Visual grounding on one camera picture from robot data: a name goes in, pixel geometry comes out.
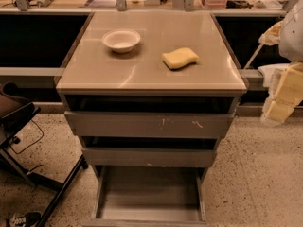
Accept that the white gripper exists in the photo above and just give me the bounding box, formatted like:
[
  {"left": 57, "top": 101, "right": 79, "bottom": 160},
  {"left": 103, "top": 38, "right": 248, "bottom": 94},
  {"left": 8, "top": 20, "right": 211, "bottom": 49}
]
[{"left": 258, "top": 21, "right": 303, "bottom": 127}]

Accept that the yellow sponge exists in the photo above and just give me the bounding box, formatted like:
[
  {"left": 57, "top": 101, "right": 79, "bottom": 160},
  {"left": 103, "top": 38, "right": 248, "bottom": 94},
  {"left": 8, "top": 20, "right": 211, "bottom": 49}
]
[{"left": 162, "top": 47, "right": 199, "bottom": 70}]

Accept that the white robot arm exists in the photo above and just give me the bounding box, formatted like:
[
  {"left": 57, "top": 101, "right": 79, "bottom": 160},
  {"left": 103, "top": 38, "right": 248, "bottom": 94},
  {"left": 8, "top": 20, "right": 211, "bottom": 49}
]
[{"left": 258, "top": 0, "right": 303, "bottom": 127}]

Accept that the top grey drawer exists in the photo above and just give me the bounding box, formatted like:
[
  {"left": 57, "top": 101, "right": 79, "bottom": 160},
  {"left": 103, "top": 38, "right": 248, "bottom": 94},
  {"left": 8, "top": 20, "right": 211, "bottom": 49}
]
[{"left": 65, "top": 96, "right": 235, "bottom": 138}]

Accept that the grey drawer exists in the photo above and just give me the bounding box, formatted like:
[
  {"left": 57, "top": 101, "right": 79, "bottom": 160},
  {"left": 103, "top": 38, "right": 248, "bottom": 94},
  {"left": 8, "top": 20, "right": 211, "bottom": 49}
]
[
  {"left": 65, "top": 96, "right": 235, "bottom": 138},
  {"left": 83, "top": 166, "right": 207, "bottom": 227},
  {"left": 81, "top": 136, "right": 218, "bottom": 167}
]

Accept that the grey drawer cabinet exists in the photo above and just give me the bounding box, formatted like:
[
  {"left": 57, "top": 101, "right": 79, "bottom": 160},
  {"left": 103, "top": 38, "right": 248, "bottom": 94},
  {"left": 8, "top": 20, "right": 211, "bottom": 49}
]
[{"left": 56, "top": 10, "right": 248, "bottom": 175}]

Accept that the bottom grey drawer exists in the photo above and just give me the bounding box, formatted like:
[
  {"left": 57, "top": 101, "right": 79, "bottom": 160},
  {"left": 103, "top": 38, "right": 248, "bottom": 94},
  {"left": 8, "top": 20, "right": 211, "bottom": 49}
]
[{"left": 83, "top": 166, "right": 207, "bottom": 227}]

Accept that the middle grey drawer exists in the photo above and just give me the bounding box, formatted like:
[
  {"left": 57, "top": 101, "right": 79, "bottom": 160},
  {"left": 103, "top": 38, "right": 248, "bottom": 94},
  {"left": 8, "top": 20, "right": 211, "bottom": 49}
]
[{"left": 81, "top": 136, "right": 218, "bottom": 167}]

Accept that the white bowl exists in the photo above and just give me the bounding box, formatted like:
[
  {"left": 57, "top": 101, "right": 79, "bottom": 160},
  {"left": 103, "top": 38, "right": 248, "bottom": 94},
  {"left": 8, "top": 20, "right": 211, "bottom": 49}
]
[{"left": 102, "top": 29, "right": 141, "bottom": 54}]

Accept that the black chair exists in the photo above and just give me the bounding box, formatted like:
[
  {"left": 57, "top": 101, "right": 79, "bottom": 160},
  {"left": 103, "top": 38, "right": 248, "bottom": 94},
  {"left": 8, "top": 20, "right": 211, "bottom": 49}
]
[{"left": 0, "top": 82, "right": 89, "bottom": 227}]

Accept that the black white shoe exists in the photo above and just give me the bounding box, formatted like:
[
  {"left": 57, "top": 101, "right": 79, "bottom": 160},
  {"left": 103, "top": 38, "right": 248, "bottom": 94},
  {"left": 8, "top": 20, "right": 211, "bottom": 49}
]
[{"left": 0, "top": 212, "right": 41, "bottom": 227}]

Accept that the white dustpan with handle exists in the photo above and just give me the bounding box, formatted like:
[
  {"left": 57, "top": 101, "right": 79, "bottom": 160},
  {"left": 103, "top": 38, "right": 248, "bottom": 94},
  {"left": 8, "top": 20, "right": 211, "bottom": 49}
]
[{"left": 243, "top": 44, "right": 289, "bottom": 88}]

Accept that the black floor cable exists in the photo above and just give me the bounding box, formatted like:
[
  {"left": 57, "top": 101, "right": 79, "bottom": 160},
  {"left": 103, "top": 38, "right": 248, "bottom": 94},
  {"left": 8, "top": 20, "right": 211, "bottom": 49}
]
[{"left": 9, "top": 119, "right": 45, "bottom": 155}]

